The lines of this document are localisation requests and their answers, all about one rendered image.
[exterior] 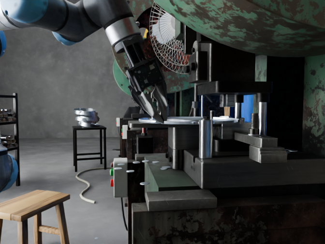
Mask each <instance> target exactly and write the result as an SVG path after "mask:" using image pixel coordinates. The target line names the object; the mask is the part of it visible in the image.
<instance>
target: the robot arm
mask: <svg viewBox="0 0 325 244"><path fill-rule="evenodd" d="M139 25H140V23H139V22H135V18H134V16H133V14H132V12H131V9H130V7H129V5H128V3H127V1H126V0H80V1H79V2H77V3H76V4H73V3H71V2H69V1H67V0H0V57H2V56H3V54H4V52H5V51H4V49H6V38H5V34H4V32H3V31H4V30H13V29H21V28H29V27H39V28H43V29H46V30H49V31H52V33H53V34H54V36H55V38H56V39H57V40H58V41H61V43H62V44H64V45H66V46H72V45H74V44H76V43H78V42H81V41H83V40H84V39H85V38H86V37H88V36H89V35H91V34H93V33H94V32H96V31H97V30H99V29H100V28H102V27H103V28H104V30H105V32H106V35H107V37H108V39H109V41H110V43H111V45H112V46H113V47H114V49H115V51H116V53H117V54H118V53H122V52H125V53H126V60H127V63H128V66H129V69H128V70H127V71H126V75H127V78H126V79H127V80H129V83H130V86H128V88H129V90H130V93H131V96H132V98H133V100H134V101H135V102H136V103H137V104H138V105H139V106H140V107H141V108H142V109H143V110H144V111H146V112H147V113H148V114H149V115H150V116H151V117H152V118H154V119H155V120H157V121H159V122H161V123H164V121H167V117H168V101H167V86H166V82H165V80H164V79H165V77H164V74H163V72H162V70H161V68H160V65H159V63H158V61H157V59H156V57H154V58H152V59H150V60H149V59H148V58H147V57H146V55H145V53H144V51H143V49H142V47H141V43H143V41H144V40H143V37H142V35H141V31H140V29H139V27H138V26H139ZM149 86H152V87H155V89H154V90H153V92H152V95H153V97H154V98H155V99H156V100H157V102H158V108H159V109H160V111H161V115H160V114H158V112H157V109H156V107H154V105H153V104H152V98H151V96H150V95H149V94H145V93H143V91H144V90H145V88H147V87H149ZM14 159H15V158H14V157H13V156H12V155H10V154H8V151H7V148H6V147H4V146H3V145H2V144H1V138H0V192H2V191H5V190H7V189H9V188H10V187H11V186H12V185H13V184H14V183H15V181H16V179H17V175H18V165H17V162H16V160H14Z"/></svg>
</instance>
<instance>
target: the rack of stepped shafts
mask: <svg viewBox="0 0 325 244"><path fill-rule="evenodd" d="M0 98H13V103H14V113H7V112H11V111H12V110H11V109H3V108H0V125H8V124H14V135H15V139H12V138H13V136H12V135H3V134H1V135H0V138H1V144H2V145H3V146H4V147H6V148H7V151H12V150H15V160H16V162H17V165H18V175H17V179H16V186H20V161H19V129H18V97H17V93H13V95H0ZM8 117H13V118H8ZM9 138H11V139H9Z"/></svg>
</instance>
